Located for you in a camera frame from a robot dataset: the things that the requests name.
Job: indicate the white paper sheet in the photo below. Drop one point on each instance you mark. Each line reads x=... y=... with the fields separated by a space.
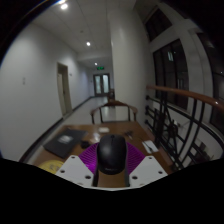
x=150 y=146

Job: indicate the dark glass window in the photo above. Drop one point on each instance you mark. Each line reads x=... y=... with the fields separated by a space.
x=171 y=73

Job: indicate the wood-topped black metal railing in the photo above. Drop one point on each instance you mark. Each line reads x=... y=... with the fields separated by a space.
x=186 y=93

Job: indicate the recessed ceiling lights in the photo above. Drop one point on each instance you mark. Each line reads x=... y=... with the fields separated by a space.
x=64 y=6

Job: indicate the closed black laptop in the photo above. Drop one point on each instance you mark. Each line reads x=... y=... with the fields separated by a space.
x=65 y=142

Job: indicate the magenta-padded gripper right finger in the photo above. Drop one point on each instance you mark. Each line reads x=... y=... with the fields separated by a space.
x=148 y=168

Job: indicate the black computer mouse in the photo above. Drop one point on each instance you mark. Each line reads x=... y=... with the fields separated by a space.
x=111 y=155

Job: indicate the pale side door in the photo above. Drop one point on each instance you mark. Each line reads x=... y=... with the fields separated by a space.
x=63 y=90

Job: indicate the glass double door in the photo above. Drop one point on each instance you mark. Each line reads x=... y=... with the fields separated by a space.
x=101 y=84

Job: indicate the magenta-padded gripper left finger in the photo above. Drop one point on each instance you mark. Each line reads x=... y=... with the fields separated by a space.
x=75 y=168

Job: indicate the wooden armchair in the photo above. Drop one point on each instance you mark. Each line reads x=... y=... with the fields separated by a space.
x=113 y=104

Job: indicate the green exit sign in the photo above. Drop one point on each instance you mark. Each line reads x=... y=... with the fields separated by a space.
x=100 y=68

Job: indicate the small white card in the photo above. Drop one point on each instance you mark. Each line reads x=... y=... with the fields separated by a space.
x=103 y=130

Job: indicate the round yellow mouse pad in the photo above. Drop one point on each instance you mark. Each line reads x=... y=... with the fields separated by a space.
x=50 y=165

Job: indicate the small black box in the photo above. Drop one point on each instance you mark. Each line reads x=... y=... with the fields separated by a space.
x=85 y=144

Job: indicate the white wall switch plate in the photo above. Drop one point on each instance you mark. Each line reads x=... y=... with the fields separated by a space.
x=24 y=80

